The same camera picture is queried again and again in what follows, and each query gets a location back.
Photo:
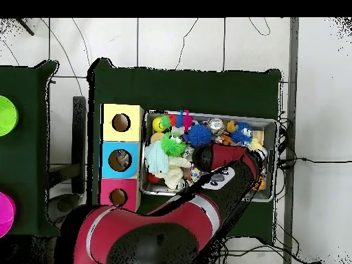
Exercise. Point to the shallow silver mesh bin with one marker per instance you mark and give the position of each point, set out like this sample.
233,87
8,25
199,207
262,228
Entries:
159,190

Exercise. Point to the yellow smiley ball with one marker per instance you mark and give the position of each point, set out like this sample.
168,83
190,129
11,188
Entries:
157,125

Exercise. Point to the cream knit cloth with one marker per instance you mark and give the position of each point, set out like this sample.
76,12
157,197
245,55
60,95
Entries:
176,172

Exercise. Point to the dark slanted rod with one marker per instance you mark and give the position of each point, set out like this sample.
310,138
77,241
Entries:
27,29

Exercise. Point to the round orange sponge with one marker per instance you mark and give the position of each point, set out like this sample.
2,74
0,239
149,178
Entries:
155,137

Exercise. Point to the red ball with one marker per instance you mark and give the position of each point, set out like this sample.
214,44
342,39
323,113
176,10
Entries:
152,178

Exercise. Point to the green plastic bowl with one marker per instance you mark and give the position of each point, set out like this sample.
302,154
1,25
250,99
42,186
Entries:
8,115

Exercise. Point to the colourful polka-dot cloth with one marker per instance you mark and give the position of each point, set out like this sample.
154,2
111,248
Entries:
195,173

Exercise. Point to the blue spiky rubber ball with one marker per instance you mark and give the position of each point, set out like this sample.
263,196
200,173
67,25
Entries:
200,135

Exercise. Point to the green spiky rubber ball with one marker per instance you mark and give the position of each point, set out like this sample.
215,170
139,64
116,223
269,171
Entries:
173,145

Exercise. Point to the black upright panel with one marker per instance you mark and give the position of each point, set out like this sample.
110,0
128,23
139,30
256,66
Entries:
79,137

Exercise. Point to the mint green cloth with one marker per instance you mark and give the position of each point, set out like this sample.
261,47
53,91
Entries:
156,161

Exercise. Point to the silver-top drink can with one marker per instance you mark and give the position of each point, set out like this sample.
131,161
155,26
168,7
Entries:
216,125

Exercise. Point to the wooden three-hole box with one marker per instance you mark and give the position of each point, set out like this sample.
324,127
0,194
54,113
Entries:
132,132

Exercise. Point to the pink plastic bowl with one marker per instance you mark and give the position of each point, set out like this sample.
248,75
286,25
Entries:
7,214

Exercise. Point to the rainbow spiky caterpillar toy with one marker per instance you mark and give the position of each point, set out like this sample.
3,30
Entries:
187,121

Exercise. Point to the dark green table cloth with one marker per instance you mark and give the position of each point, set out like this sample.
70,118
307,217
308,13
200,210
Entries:
27,82
178,90

